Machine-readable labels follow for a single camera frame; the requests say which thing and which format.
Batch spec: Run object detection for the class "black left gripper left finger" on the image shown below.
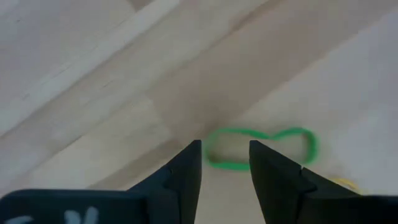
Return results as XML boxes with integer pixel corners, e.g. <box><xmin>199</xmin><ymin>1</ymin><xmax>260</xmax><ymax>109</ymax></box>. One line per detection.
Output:
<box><xmin>127</xmin><ymin>139</ymin><xmax>202</xmax><ymax>224</ymax></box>

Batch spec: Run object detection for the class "green rubber band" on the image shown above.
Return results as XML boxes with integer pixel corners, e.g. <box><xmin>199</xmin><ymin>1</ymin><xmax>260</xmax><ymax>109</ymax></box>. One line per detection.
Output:
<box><xmin>203</xmin><ymin>126</ymin><xmax>318</xmax><ymax>171</ymax></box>

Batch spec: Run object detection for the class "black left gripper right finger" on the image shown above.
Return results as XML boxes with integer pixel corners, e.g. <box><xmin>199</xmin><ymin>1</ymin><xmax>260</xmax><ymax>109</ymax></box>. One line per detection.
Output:
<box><xmin>249</xmin><ymin>140</ymin><xmax>368</xmax><ymax>224</ymax></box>

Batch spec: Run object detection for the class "yellow rubber band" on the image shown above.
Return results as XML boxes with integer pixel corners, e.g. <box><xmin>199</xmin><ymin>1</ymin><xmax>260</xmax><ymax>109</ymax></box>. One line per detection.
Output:
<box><xmin>329</xmin><ymin>176</ymin><xmax>361</xmax><ymax>194</ymax></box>

